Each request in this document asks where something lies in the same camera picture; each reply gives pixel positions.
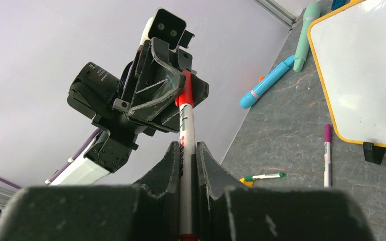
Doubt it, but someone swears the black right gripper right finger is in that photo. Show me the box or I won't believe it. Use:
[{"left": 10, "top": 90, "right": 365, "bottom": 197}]
[{"left": 196, "top": 142, "right": 374, "bottom": 240}]

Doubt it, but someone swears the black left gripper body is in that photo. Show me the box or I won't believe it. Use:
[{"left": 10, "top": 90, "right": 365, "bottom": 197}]
[{"left": 67, "top": 48, "right": 195, "bottom": 136}]

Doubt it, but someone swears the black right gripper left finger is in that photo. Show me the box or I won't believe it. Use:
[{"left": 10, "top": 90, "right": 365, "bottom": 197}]
[{"left": 0, "top": 142, "right": 180, "bottom": 240}]

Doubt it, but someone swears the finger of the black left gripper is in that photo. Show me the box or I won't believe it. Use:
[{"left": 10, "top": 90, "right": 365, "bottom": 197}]
[
  {"left": 129, "top": 37, "right": 185, "bottom": 121},
  {"left": 161, "top": 71, "right": 209, "bottom": 133}
]

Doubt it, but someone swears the red capped whiteboard marker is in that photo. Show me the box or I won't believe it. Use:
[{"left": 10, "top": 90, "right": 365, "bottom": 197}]
[{"left": 175, "top": 71, "right": 198, "bottom": 240}]

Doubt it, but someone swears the purple capped whiteboard marker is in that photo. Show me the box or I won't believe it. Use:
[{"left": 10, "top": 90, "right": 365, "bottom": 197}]
[{"left": 324, "top": 123, "right": 332, "bottom": 187}]

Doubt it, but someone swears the white whiteboard orange frame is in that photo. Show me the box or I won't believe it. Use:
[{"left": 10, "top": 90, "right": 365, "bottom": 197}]
[{"left": 308, "top": 1, "right": 386, "bottom": 164}]

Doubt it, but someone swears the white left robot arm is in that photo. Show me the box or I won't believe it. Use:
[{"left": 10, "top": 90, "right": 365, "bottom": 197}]
[{"left": 46, "top": 38, "right": 209, "bottom": 185}]

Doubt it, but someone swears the green capped whiteboard marker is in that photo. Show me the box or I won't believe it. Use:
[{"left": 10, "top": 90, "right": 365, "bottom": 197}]
[{"left": 243, "top": 172, "right": 286, "bottom": 182}]

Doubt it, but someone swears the orange wedge block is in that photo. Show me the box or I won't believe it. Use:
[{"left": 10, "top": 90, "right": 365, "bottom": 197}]
[{"left": 239, "top": 178, "right": 254, "bottom": 187}]

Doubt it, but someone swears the light blue toy tube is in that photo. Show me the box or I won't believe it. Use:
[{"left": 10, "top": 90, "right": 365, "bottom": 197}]
[{"left": 239, "top": 55, "right": 295, "bottom": 109}]

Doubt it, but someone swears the mint green toy tube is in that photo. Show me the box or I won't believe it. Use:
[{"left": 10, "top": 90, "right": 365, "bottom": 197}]
[{"left": 293, "top": 2, "right": 321, "bottom": 73}]

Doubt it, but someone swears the dark blue block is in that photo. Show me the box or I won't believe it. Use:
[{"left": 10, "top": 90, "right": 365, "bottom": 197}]
[{"left": 331, "top": 0, "right": 346, "bottom": 11}]

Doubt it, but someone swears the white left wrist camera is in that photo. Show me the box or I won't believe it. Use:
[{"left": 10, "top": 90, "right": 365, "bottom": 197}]
[{"left": 140, "top": 8, "right": 195, "bottom": 51}]

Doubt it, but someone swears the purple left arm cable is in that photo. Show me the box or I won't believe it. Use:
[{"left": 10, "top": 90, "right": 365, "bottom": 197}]
[{"left": 0, "top": 128, "right": 102, "bottom": 190}]

